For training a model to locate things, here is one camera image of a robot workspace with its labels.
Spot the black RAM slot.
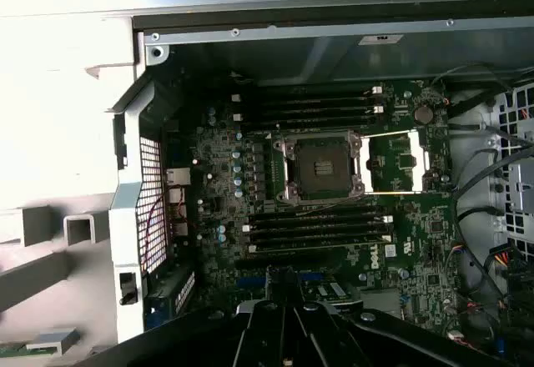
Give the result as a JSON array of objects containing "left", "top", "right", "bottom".
[
  {"left": 230, "top": 93, "right": 379, "bottom": 108},
  {"left": 248, "top": 210, "right": 395, "bottom": 225},
  {"left": 239, "top": 103, "right": 385, "bottom": 118},
  {"left": 239, "top": 85, "right": 385, "bottom": 99},
  {"left": 232, "top": 112, "right": 379, "bottom": 130},
  {"left": 241, "top": 220, "right": 387, "bottom": 237},
  {"left": 248, "top": 241, "right": 387, "bottom": 256},
  {"left": 249, "top": 231, "right": 394, "bottom": 246}
]

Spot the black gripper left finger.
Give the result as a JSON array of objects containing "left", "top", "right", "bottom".
[{"left": 77, "top": 264, "right": 293, "bottom": 367}]

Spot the thin metal locking lever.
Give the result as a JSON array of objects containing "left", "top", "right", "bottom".
[{"left": 291, "top": 201, "right": 379, "bottom": 218}]

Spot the grey parts rack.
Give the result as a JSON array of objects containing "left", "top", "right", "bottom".
[{"left": 0, "top": 202, "right": 110, "bottom": 367}]

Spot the green RAM stick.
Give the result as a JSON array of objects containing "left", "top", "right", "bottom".
[{"left": 0, "top": 341, "right": 30, "bottom": 359}]

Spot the silver metal disk bay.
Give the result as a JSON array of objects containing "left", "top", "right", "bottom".
[{"left": 486, "top": 85, "right": 534, "bottom": 239}]

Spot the black looped cable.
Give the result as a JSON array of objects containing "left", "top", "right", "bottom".
[{"left": 452, "top": 143, "right": 534, "bottom": 301}]

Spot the grey chipset heatsink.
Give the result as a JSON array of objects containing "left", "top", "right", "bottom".
[{"left": 359, "top": 288, "right": 402, "bottom": 316}]

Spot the round silver coin battery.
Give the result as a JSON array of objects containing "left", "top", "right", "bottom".
[{"left": 413, "top": 104, "right": 434, "bottom": 124}]

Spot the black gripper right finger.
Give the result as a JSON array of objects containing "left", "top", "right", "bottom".
[{"left": 284, "top": 264, "right": 518, "bottom": 367}]

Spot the open black PC case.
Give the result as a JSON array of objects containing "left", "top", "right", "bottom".
[{"left": 106, "top": 0, "right": 534, "bottom": 367}]

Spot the blue expansion slot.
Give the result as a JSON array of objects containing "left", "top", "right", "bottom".
[{"left": 235, "top": 272, "right": 326, "bottom": 290}]

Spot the green motherboard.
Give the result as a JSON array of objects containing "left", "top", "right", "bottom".
[{"left": 183, "top": 78, "right": 464, "bottom": 343}]

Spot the square CPU socket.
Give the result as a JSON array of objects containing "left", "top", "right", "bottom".
[{"left": 273, "top": 129, "right": 365, "bottom": 204}]

